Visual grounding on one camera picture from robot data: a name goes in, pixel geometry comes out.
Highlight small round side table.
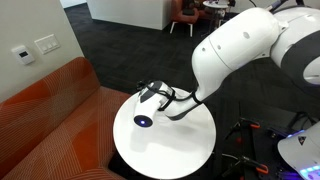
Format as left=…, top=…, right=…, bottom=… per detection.
left=203, top=0, right=231, bottom=28

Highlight white counter block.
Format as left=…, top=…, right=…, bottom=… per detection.
left=85, top=0, right=173, bottom=31

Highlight orange handled black clamp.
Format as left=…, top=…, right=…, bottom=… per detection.
left=224, top=116, right=262, bottom=141
left=221, top=154, right=270, bottom=178

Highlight white wall thermostat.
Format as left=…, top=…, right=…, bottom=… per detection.
left=10, top=44, right=35, bottom=66

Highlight orange upholstered sofa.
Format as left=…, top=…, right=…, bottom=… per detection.
left=0, top=56, right=133, bottom=180

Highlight white light switch plate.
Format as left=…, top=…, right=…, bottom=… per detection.
left=33, top=33, right=62, bottom=55

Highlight orange chair white legs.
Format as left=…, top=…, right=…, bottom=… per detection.
left=169, top=0, right=201, bottom=38

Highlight black backpack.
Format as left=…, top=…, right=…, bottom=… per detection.
left=213, top=99, right=320, bottom=180

